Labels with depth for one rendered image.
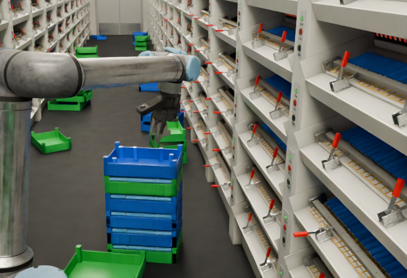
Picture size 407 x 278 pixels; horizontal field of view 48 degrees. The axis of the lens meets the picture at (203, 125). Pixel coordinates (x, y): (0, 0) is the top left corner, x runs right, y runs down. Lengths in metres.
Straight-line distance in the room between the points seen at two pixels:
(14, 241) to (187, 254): 0.96
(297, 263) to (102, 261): 0.95
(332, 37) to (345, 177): 0.37
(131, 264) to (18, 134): 0.98
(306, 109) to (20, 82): 0.73
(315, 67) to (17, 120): 0.79
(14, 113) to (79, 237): 1.15
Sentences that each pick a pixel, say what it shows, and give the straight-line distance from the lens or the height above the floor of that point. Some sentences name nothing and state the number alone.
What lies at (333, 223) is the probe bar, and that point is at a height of 0.58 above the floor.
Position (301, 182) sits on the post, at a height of 0.63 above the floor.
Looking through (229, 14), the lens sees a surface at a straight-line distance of 2.60.
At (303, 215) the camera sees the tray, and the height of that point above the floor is 0.55.
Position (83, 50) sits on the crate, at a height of 0.20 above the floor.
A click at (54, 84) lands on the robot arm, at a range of 1.19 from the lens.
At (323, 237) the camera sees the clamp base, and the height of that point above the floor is 0.56.
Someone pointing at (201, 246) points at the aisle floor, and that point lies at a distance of 2.20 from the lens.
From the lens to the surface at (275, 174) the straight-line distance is 1.59.
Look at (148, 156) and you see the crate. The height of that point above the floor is 0.41.
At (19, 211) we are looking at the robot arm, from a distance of 1.36.
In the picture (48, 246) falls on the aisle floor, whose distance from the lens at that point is 2.29.
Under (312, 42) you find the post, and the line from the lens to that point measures 1.24.
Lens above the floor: 1.17
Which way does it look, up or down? 17 degrees down
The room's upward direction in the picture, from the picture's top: 1 degrees clockwise
